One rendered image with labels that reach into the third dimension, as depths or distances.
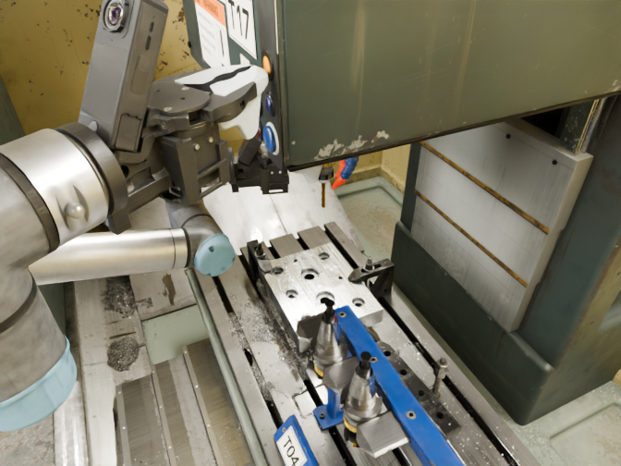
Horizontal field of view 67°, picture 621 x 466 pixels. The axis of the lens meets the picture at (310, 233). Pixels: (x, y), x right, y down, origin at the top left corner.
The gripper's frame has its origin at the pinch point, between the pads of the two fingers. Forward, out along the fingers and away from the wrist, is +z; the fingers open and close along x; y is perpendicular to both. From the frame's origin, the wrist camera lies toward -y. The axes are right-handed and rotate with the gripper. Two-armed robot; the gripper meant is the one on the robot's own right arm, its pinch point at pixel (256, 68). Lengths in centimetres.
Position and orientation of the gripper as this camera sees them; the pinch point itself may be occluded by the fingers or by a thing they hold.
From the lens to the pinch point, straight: 48.7
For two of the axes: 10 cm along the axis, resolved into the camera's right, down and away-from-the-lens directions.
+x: 8.2, 3.5, -4.6
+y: 0.1, 7.9, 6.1
